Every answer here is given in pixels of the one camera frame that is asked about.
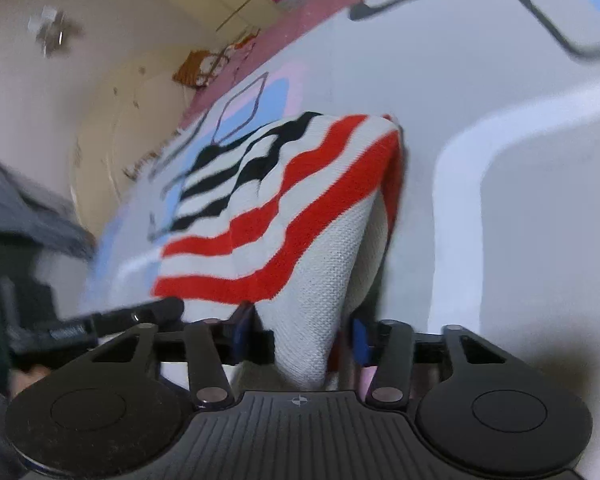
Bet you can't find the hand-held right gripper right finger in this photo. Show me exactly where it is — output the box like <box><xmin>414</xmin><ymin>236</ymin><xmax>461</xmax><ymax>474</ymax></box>
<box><xmin>352</xmin><ymin>317</ymin><xmax>512</xmax><ymax>407</ymax></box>

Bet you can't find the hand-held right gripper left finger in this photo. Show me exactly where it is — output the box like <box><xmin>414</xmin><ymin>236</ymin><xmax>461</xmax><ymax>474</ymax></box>
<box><xmin>87</xmin><ymin>305</ymin><xmax>255</xmax><ymax>409</ymax></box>

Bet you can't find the ceiling lamp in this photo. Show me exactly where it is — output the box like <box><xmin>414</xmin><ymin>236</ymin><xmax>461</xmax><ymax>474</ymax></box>
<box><xmin>26</xmin><ymin>5</ymin><xmax>85</xmax><ymax>59</ymax></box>

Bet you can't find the orange patterned pillow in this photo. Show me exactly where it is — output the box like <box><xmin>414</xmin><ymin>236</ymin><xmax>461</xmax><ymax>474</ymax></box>
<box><xmin>172</xmin><ymin>34</ymin><xmax>262</xmax><ymax>90</ymax></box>

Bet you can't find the printed grey blanket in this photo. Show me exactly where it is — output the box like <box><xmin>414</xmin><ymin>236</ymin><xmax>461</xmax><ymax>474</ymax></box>
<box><xmin>77</xmin><ymin>0</ymin><xmax>600</xmax><ymax>397</ymax></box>

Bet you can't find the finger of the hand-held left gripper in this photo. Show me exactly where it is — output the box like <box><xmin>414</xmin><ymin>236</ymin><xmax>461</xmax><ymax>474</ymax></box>
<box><xmin>55</xmin><ymin>297</ymin><xmax>187</xmax><ymax>342</ymax></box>

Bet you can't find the person's left hand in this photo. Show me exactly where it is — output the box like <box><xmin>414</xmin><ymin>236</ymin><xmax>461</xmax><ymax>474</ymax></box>
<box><xmin>9</xmin><ymin>365</ymin><xmax>51</xmax><ymax>397</ymax></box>

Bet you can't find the patterned fringed cloth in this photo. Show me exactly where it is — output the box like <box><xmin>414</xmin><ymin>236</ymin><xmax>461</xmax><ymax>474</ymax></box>
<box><xmin>122</xmin><ymin>132</ymin><xmax>182</xmax><ymax>182</ymax></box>

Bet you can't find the red black striped white sweater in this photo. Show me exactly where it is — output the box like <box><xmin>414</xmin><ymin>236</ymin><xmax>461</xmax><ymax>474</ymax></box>
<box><xmin>151</xmin><ymin>111</ymin><xmax>406</xmax><ymax>391</ymax></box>

